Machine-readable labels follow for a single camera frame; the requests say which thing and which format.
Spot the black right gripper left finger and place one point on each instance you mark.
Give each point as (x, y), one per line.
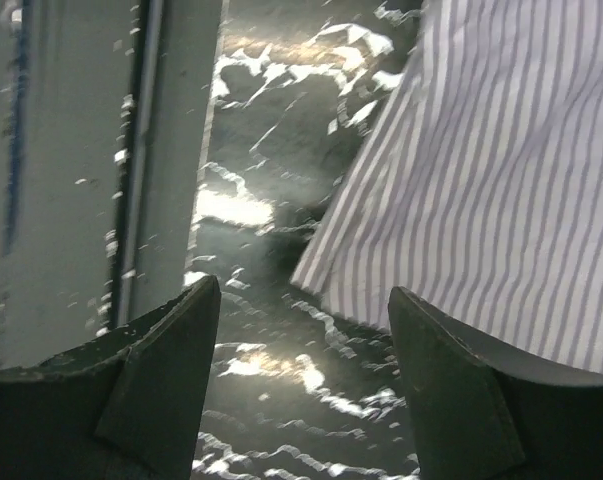
(126, 405)

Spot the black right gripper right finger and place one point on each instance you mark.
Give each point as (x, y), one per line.
(481, 408)

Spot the grey white striped underwear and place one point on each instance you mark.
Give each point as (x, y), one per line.
(480, 188)

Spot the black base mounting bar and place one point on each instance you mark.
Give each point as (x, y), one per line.
(166, 125)

